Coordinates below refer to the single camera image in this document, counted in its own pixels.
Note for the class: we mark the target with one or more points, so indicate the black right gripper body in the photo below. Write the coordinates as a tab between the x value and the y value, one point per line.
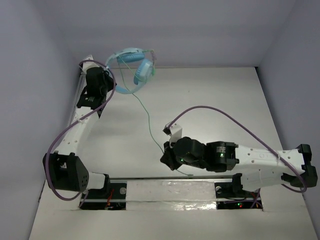
175	161

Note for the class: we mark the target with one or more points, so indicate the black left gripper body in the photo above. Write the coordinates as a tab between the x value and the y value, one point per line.
110	81

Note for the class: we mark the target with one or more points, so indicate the light blue headphones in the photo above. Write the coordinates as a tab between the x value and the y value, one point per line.
140	62

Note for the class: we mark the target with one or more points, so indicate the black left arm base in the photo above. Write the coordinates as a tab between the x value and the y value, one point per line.
112	197

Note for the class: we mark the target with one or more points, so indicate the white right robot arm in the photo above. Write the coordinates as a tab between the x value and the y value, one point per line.
250	168

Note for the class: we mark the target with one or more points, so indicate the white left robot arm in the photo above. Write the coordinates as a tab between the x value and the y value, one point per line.
62	163

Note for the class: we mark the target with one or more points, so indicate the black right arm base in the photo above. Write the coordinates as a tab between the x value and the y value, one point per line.
231	196

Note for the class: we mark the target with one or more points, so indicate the white front platform board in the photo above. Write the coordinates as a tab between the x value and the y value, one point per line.
284	217

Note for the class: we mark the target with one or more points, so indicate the aluminium rail left side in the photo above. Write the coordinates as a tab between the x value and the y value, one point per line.
79	89

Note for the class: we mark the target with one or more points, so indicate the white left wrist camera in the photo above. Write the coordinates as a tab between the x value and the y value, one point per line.
87	63

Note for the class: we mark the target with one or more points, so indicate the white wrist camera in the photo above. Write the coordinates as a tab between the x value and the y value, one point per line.
174	131
87	63

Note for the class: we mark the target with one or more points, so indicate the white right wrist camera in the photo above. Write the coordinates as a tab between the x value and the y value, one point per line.
174	131

